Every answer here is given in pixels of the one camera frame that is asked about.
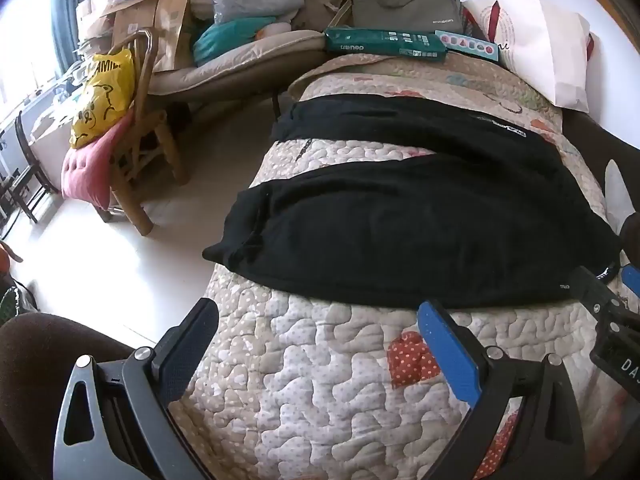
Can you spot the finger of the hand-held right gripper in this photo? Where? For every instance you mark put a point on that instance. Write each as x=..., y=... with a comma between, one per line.
x=595, y=287
x=631, y=281

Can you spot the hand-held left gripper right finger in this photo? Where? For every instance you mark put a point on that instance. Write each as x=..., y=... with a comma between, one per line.
x=447, y=355

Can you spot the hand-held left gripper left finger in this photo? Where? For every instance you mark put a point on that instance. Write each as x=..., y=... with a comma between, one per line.
x=197, y=327

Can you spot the black pants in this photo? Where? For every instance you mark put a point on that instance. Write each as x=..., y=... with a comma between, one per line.
x=400, y=220

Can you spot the quilted patterned blanket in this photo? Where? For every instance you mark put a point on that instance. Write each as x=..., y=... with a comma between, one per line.
x=325, y=370

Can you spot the person's leg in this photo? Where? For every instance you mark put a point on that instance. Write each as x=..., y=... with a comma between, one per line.
x=35, y=375

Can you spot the green patterned object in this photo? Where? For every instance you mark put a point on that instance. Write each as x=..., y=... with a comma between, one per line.
x=12, y=300

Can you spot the pink seat cushion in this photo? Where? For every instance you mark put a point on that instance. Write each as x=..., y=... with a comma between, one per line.
x=90, y=165

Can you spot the wooden chair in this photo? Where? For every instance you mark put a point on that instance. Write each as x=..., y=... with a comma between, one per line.
x=150, y=135

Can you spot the dark metal chair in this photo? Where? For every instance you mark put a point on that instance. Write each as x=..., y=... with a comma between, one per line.
x=27, y=170

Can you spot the yellow plastic bag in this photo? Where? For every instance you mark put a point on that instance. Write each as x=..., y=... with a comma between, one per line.
x=102, y=100

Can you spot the white tote bag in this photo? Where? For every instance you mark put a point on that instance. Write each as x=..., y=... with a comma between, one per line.
x=540, y=45

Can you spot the light blue box coloured shapes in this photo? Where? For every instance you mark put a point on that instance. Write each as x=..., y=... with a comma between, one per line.
x=470, y=46

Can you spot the teal cushion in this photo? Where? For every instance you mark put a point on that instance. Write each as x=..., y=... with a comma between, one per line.
x=225, y=40

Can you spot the green cardboard box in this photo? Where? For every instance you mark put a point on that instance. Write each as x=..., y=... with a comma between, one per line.
x=382, y=42

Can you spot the grey laptop bag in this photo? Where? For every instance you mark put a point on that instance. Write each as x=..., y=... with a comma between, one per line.
x=405, y=7

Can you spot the dark teal curtain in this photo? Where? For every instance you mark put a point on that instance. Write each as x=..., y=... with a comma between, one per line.
x=67, y=15

